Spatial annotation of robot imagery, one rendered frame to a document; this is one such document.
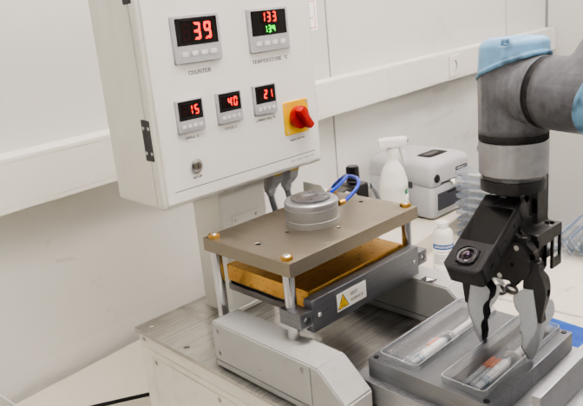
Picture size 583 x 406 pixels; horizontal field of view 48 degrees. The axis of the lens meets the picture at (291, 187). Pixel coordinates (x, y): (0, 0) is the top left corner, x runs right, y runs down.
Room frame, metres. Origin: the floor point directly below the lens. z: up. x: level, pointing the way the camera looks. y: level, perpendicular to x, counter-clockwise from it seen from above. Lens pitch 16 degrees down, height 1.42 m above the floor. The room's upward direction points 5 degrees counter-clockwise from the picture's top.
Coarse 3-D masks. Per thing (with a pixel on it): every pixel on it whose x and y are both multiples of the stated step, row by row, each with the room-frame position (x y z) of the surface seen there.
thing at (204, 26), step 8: (184, 24) 0.94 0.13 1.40; (192, 24) 0.95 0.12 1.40; (200, 24) 0.96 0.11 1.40; (208, 24) 0.97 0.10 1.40; (184, 32) 0.94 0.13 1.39; (192, 32) 0.95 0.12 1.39; (200, 32) 0.96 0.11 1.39; (208, 32) 0.97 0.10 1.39; (184, 40) 0.94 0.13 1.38; (192, 40) 0.95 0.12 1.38; (200, 40) 0.96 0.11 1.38
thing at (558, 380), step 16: (576, 352) 0.66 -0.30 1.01; (368, 368) 0.73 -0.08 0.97; (560, 368) 0.63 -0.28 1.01; (576, 368) 0.64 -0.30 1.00; (368, 384) 0.70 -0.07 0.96; (384, 384) 0.69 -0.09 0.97; (544, 384) 0.60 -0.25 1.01; (560, 384) 0.61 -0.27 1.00; (576, 384) 0.64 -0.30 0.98; (384, 400) 0.69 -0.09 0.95; (400, 400) 0.67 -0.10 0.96; (416, 400) 0.66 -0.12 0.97; (528, 400) 0.64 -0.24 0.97; (544, 400) 0.59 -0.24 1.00; (560, 400) 0.61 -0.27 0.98; (576, 400) 0.63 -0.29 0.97
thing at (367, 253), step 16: (384, 240) 0.94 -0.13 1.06; (352, 256) 0.89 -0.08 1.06; (368, 256) 0.88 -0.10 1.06; (384, 256) 0.89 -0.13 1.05; (240, 272) 0.88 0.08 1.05; (256, 272) 0.86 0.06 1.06; (272, 272) 0.86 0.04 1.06; (304, 272) 0.85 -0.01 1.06; (320, 272) 0.84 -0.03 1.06; (336, 272) 0.84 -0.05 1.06; (352, 272) 0.84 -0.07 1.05; (240, 288) 0.89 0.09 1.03; (256, 288) 0.86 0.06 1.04; (272, 288) 0.83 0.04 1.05; (304, 288) 0.79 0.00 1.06; (320, 288) 0.80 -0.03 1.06; (272, 304) 0.84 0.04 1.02
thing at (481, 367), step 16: (512, 320) 0.76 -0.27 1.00; (496, 336) 0.72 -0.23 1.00; (512, 336) 0.72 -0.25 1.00; (544, 336) 0.71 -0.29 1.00; (480, 352) 0.69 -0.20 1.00; (496, 352) 0.68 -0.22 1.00; (512, 352) 0.68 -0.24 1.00; (464, 368) 0.66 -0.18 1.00; (480, 368) 0.65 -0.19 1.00; (496, 368) 0.65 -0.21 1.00; (480, 384) 0.62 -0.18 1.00
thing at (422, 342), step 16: (464, 304) 0.81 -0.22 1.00; (432, 320) 0.78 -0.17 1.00; (448, 320) 0.77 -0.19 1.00; (464, 320) 0.77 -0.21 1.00; (416, 336) 0.74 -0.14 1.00; (432, 336) 0.74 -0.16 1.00; (448, 336) 0.73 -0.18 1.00; (384, 352) 0.71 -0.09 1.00; (400, 352) 0.70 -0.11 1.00; (416, 352) 0.70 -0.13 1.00; (432, 352) 0.70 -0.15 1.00
